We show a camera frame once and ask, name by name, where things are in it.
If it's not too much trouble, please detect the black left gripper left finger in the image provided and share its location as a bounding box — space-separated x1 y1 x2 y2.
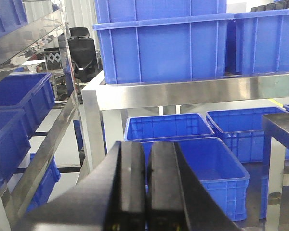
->
14 141 145 231

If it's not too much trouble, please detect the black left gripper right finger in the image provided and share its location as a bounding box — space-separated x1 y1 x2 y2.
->
147 142 240 231

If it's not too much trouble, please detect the blue crate near lower shelf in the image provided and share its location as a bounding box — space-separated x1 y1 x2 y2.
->
139 137 250 222

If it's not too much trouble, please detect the blue crate shelf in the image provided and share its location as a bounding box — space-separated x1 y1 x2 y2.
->
93 0 233 84
124 113 214 142
139 137 250 222
226 9 289 75

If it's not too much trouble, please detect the blue crate far lower shelf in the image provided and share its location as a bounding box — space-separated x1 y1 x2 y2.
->
124 113 214 142

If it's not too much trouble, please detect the blue crate upper shelf left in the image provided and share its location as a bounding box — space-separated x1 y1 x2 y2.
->
93 0 233 84

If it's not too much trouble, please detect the blue crate upper shelf middle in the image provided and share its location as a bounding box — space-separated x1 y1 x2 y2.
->
226 9 289 75

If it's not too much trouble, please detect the steel flow rack left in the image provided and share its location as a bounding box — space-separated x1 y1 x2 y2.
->
0 7 82 231

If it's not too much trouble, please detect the black office chair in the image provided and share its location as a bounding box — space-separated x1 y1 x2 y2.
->
68 27 99 83

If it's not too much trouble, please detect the stainless steel workbench frame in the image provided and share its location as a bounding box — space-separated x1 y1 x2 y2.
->
81 72 289 231

